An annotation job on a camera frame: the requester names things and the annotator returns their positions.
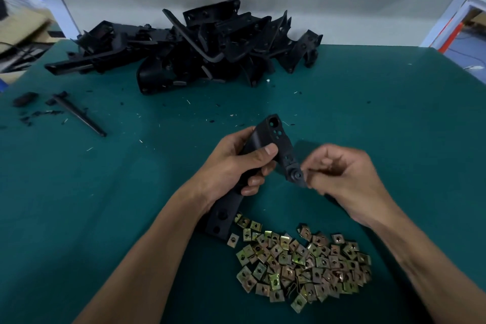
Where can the green table cloth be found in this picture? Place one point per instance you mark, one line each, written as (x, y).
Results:
(91, 213)

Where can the pile of black plastic brackets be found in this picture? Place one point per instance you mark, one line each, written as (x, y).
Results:
(197, 46)

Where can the thin black plastic strip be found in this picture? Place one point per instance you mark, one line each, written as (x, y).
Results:
(80, 115)

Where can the person's right hand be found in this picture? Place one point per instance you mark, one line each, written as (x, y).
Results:
(353, 183)

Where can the brown cardboard piece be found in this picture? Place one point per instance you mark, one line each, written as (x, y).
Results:
(23, 31)

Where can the person's left forearm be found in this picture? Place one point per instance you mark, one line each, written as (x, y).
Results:
(137, 274)

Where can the white metal rack frame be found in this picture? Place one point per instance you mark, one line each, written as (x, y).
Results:
(448, 5)

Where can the pile of brass clip nuts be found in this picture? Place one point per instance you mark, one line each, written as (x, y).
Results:
(304, 263)

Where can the person's right forearm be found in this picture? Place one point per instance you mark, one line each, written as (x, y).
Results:
(440, 274)

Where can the person's left hand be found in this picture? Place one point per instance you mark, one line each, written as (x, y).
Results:
(224, 172)

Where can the curved black plastic bracket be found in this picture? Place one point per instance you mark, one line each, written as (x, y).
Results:
(269, 130)

